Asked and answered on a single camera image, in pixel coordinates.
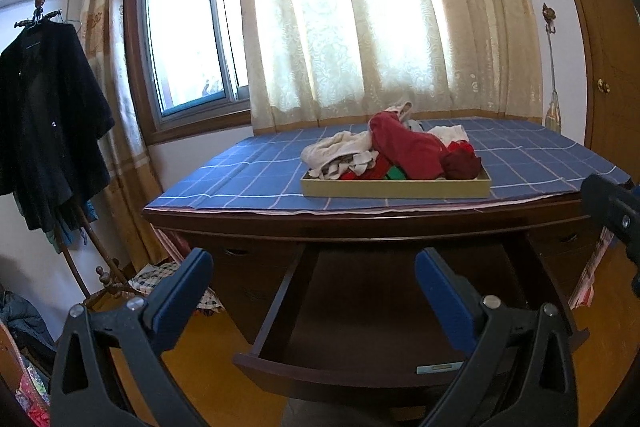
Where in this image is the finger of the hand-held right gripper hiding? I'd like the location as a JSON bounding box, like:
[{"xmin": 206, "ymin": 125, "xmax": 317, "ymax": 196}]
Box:
[{"xmin": 580, "ymin": 173, "xmax": 640, "ymax": 298}]

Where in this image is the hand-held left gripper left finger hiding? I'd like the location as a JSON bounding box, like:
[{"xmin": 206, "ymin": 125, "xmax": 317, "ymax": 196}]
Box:
[{"xmin": 48, "ymin": 248, "xmax": 215, "ymax": 427}]

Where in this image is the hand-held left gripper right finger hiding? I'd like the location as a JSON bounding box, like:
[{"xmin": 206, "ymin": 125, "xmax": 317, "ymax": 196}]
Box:
[{"xmin": 414, "ymin": 248, "xmax": 581, "ymax": 427}]

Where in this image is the tan shallow cardboard box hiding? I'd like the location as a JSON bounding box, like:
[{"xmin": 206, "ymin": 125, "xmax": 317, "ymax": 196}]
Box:
[{"xmin": 300, "ymin": 167, "xmax": 493, "ymax": 199}]

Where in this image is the dark red underwear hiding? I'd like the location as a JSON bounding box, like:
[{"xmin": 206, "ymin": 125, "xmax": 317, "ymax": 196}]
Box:
[{"xmin": 368, "ymin": 111, "xmax": 449, "ymax": 180}]

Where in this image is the bright red underwear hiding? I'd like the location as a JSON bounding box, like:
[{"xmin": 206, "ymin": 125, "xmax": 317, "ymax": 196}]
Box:
[{"xmin": 341, "ymin": 157, "xmax": 393, "ymax": 180}]

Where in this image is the white patterned underwear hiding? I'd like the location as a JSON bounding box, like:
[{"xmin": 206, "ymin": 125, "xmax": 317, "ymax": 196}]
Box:
[{"xmin": 427, "ymin": 124, "xmax": 471, "ymax": 148}]

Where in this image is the beige underwear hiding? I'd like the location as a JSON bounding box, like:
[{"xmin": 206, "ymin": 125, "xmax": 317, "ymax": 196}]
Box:
[{"xmin": 301, "ymin": 130, "xmax": 375, "ymax": 172}]

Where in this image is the closed wooden desk drawer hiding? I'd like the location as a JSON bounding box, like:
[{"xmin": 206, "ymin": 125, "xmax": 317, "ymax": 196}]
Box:
[
  {"xmin": 525, "ymin": 224, "xmax": 601, "ymax": 268},
  {"xmin": 225, "ymin": 277, "xmax": 291, "ymax": 343},
  {"xmin": 212, "ymin": 242, "xmax": 306, "ymax": 288}
]

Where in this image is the checked cloth bag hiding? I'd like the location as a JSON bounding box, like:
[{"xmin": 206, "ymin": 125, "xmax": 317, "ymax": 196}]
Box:
[{"xmin": 127, "ymin": 262, "xmax": 226, "ymax": 313}]

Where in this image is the brown coat rack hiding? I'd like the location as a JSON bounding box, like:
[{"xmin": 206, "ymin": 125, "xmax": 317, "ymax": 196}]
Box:
[{"xmin": 14, "ymin": 0, "xmax": 151, "ymax": 313}]

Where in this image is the gold curtain tieback tassel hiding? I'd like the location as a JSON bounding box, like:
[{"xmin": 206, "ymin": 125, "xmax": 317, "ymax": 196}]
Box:
[{"xmin": 541, "ymin": 3, "xmax": 563, "ymax": 134}]

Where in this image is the dark wooden desk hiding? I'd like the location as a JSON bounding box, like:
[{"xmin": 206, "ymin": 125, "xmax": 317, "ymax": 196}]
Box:
[{"xmin": 142, "ymin": 187, "xmax": 636, "ymax": 353}]

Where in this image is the teal garment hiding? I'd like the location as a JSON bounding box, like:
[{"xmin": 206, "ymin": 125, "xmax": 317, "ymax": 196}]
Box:
[{"xmin": 42, "ymin": 199, "xmax": 98, "ymax": 255}]

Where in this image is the blue checked tablecloth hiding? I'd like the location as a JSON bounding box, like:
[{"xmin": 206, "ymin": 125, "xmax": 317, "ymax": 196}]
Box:
[{"xmin": 160, "ymin": 117, "xmax": 632, "ymax": 212}]

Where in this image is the grey padded jacket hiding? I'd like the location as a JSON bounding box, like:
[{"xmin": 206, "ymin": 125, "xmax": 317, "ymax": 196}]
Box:
[{"xmin": 0, "ymin": 289, "xmax": 56, "ymax": 358}]

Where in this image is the brown wooden door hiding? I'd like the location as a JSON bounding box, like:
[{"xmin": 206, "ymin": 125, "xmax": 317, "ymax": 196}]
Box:
[{"xmin": 537, "ymin": 0, "xmax": 640, "ymax": 168}]

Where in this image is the colourful patterned cloth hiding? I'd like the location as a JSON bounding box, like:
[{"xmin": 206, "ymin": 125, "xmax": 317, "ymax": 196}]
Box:
[{"xmin": 12, "ymin": 354, "xmax": 53, "ymax": 427}]

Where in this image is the dark hanging jacket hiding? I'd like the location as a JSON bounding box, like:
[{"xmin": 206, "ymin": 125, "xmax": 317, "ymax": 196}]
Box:
[{"xmin": 0, "ymin": 19, "xmax": 116, "ymax": 233}]

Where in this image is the beige lace curtain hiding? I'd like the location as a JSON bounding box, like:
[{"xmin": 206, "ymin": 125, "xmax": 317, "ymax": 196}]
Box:
[
  {"xmin": 80, "ymin": 0, "xmax": 166, "ymax": 268},
  {"xmin": 237, "ymin": 0, "xmax": 545, "ymax": 135}
]

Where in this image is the wood framed window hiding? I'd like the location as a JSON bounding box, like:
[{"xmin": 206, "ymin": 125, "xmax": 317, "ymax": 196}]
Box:
[{"xmin": 124, "ymin": 0, "xmax": 253, "ymax": 142}]

